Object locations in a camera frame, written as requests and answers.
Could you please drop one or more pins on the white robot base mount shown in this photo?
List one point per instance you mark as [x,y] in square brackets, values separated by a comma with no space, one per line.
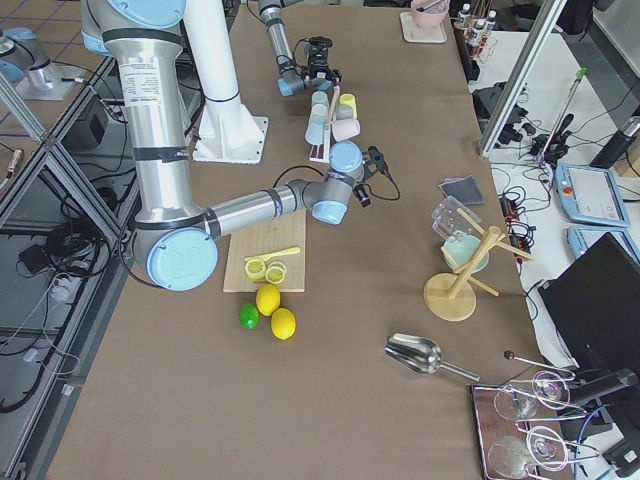
[227,131]

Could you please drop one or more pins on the yellow plastic knife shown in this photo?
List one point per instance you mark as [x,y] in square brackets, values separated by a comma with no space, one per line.
[280,253]

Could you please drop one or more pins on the green bowl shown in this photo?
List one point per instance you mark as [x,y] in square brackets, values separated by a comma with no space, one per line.
[459,251]

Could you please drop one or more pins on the pink plastic cup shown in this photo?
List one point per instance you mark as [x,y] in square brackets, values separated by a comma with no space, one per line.
[345,129]

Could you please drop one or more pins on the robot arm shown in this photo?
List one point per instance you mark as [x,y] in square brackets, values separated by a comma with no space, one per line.
[293,77]
[183,108]

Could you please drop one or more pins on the white wire cup rack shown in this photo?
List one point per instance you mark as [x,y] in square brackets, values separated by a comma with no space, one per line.
[321,153]

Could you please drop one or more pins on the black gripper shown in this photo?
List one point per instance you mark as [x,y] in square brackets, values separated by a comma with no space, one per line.
[325,71]
[370,167]

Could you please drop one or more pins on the grey plastic cup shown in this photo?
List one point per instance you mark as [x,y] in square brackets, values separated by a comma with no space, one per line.
[345,112]

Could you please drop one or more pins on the black laptop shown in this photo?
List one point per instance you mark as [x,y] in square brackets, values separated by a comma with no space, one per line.
[594,305]

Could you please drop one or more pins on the blue plastic cup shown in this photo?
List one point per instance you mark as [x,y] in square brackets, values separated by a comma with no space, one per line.
[314,134]

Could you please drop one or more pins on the green lime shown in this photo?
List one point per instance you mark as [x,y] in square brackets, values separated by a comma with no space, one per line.
[249,316]

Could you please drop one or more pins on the pink bowl of ice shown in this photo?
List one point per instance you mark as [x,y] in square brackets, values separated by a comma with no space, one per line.
[429,13]

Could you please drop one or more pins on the clear glass on stand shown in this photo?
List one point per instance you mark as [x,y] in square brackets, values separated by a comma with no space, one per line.
[448,223]

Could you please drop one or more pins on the green plastic cup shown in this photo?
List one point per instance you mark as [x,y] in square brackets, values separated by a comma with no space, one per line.
[320,98]

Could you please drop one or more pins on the whole lemon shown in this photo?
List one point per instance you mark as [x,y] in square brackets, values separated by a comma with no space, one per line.
[283,323]
[268,299]

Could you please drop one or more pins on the white plastic cup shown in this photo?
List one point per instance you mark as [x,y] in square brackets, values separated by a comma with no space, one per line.
[320,110]

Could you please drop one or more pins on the wine glass rack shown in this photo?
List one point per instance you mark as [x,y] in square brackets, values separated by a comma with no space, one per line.
[518,427]

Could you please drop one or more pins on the bamboo cutting board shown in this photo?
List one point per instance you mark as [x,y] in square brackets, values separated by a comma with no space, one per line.
[286,232]

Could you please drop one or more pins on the lemon slice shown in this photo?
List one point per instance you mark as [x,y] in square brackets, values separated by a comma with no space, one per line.
[255,268]
[275,273]

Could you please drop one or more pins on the grey folded cloth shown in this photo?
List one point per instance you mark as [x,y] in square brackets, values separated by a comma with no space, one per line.
[464,189]

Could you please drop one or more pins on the teach pendant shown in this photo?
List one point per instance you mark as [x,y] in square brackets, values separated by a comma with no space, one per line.
[581,237]
[590,195]

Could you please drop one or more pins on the white rabbit tray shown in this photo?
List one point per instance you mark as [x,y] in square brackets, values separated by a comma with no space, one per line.
[412,33]

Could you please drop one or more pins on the yellow plastic cup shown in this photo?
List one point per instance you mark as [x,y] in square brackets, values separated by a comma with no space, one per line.
[348,99]

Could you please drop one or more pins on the metal ice scoop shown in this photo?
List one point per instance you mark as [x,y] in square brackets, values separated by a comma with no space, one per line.
[422,355]

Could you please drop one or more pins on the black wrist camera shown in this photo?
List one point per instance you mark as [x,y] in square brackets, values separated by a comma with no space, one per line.
[364,195]
[318,46]

